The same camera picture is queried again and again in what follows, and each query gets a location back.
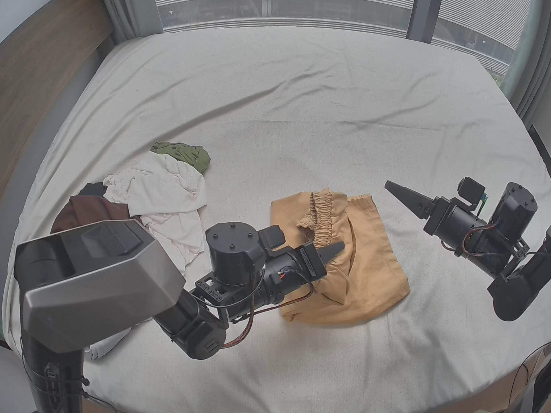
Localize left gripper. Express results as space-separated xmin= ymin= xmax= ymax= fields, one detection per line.
xmin=253 ymin=243 xmax=328 ymax=307

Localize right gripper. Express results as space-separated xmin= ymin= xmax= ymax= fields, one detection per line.
xmin=424 ymin=196 xmax=520 ymax=277

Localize tan shorts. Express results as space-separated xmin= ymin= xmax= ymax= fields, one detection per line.
xmin=270 ymin=190 xmax=410 ymax=327

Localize bed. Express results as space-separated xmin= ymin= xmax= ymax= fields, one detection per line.
xmin=0 ymin=0 xmax=551 ymax=410

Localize white garment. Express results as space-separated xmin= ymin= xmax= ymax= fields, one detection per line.
xmin=103 ymin=151 xmax=208 ymax=276

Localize olive green garment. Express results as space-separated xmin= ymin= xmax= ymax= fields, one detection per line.
xmin=151 ymin=141 xmax=212 ymax=174

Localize grey-green curtain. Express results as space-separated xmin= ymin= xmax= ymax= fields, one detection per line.
xmin=96 ymin=0 xmax=166 ymax=44
xmin=499 ymin=0 xmax=551 ymax=121

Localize brown garment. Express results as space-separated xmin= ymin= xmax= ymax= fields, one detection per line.
xmin=51 ymin=194 xmax=143 ymax=233

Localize window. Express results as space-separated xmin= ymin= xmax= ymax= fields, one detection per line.
xmin=146 ymin=0 xmax=534 ymax=74

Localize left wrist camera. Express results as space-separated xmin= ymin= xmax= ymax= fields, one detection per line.
xmin=258 ymin=225 xmax=286 ymax=253

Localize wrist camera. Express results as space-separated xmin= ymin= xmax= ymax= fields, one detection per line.
xmin=258 ymin=225 xmax=286 ymax=253
xmin=457 ymin=178 xmax=485 ymax=214

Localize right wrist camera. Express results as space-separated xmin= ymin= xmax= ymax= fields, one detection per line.
xmin=457 ymin=178 xmax=485 ymax=214

